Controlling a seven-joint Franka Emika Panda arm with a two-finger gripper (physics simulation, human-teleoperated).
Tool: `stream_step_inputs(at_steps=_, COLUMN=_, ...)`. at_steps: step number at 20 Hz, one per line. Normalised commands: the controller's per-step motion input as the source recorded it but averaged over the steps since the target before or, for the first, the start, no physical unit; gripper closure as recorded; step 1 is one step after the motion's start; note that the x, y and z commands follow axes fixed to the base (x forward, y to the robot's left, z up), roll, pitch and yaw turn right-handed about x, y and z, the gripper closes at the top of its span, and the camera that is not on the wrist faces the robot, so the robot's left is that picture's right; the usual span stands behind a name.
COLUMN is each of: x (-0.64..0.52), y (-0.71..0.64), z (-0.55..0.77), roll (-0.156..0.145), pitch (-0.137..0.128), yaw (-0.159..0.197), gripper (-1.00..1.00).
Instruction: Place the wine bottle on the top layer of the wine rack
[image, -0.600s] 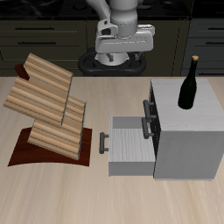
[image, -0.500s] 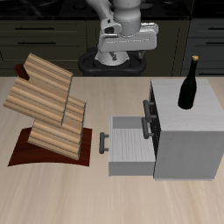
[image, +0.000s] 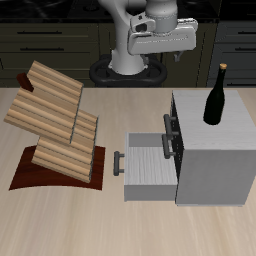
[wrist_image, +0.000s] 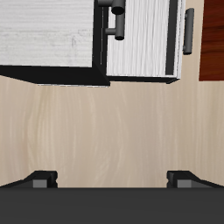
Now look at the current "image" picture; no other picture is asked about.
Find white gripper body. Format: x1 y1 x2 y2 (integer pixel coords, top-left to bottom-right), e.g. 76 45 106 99
127 17 200 57

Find dark green wine bottle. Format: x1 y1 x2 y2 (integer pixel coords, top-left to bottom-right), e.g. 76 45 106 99
202 62 229 127

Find wooden wine rack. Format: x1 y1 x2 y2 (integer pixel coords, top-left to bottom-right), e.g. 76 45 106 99
3 60 107 192

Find dark kitchen cupboards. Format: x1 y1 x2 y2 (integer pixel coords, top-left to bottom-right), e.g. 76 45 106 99
0 0 256 89

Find white cabinet drawer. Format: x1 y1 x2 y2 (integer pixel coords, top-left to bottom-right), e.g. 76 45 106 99
112 131 180 203

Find white wooden cabinet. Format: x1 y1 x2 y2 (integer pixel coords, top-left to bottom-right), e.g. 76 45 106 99
161 88 256 207

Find flat black base plate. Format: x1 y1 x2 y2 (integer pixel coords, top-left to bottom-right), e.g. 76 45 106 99
88 54 168 88

